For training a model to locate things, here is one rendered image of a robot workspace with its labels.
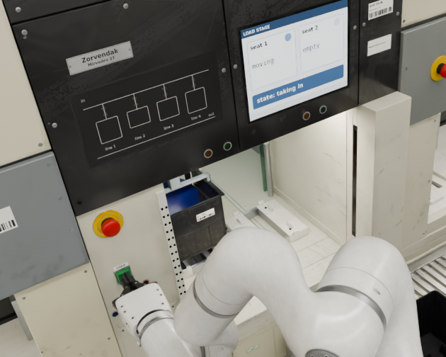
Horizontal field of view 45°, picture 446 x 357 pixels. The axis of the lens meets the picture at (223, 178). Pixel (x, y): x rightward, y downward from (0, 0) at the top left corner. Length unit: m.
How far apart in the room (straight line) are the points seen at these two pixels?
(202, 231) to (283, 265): 0.96
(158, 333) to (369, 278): 0.49
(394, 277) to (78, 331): 0.80
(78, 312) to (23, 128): 0.46
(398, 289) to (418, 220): 1.08
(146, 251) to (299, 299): 0.65
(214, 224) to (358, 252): 0.95
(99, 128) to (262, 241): 0.47
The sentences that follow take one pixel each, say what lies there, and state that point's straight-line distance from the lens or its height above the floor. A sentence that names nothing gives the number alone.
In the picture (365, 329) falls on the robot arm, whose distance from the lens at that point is 0.69.
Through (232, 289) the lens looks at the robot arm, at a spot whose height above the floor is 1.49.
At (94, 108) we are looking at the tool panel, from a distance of 1.07.
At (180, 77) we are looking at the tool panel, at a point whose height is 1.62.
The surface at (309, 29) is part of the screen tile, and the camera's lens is 1.26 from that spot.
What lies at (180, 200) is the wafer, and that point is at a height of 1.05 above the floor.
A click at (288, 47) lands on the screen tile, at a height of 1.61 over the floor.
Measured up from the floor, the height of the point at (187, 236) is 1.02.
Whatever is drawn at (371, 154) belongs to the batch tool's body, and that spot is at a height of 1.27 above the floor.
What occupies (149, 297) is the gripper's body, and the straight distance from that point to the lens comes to 1.18.
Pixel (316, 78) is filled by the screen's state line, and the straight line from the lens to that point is 1.31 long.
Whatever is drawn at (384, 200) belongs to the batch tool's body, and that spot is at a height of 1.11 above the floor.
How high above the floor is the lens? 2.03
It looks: 33 degrees down
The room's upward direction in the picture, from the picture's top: 8 degrees counter-clockwise
